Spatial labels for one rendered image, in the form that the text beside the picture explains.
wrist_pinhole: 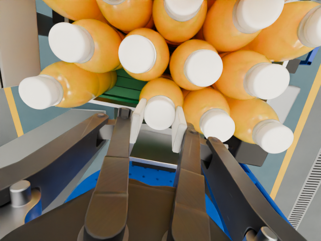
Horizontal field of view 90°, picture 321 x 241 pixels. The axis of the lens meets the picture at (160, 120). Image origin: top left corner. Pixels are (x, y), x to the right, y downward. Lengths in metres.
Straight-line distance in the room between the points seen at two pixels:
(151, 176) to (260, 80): 0.29
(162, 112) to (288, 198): 2.13
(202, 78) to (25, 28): 0.28
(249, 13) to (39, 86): 0.24
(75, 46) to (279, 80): 0.22
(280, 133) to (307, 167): 1.86
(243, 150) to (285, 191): 1.81
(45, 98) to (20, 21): 0.15
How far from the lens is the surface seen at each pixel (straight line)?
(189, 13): 0.19
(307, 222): 2.64
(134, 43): 0.19
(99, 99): 0.38
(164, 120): 0.20
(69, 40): 0.21
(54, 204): 1.01
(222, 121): 0.21
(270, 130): 0.24
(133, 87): 0.42
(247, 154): 0.40
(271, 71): 0.22
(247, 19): 0.20
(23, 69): 0.35
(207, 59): 0.19
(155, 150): 0.34
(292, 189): 2.21
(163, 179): 0.39
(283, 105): 0.57
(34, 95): 0.25
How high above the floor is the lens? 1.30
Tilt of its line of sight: 69 degrees down
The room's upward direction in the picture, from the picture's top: 175 degrees counter-clockwise
